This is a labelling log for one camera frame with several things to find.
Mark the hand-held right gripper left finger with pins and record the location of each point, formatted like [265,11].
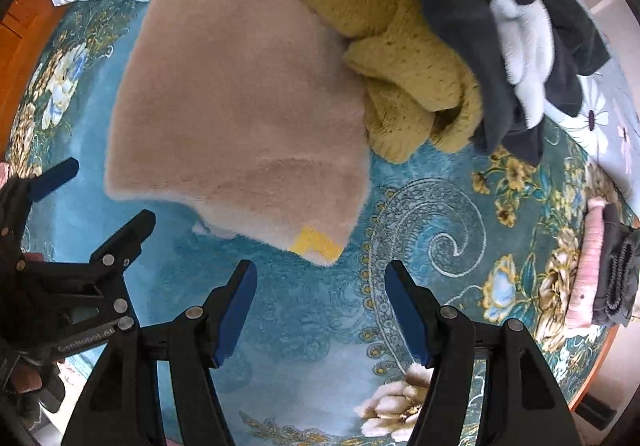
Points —
[237,311]

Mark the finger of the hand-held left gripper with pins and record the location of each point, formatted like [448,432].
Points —
[55,176]
[131,231]

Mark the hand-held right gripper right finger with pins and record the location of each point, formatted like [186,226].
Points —
[407,311]

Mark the beige fleece garment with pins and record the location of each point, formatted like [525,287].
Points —
[240,101]

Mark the teal floral blanket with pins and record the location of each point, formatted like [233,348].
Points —
[300,366]

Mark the folded pink garment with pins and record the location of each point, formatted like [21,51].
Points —
[590,266]

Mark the folded dark grey garment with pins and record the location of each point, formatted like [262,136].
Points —
[617,276]

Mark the mustard yellow knit sweater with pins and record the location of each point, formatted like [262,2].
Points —
[400,71]

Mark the white floral bed sheet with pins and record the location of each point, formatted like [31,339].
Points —
[600,116]

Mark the dark grey white-lined garment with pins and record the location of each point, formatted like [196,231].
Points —
[450,1]

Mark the wooden bed rail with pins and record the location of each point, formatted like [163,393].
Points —
[597,366]

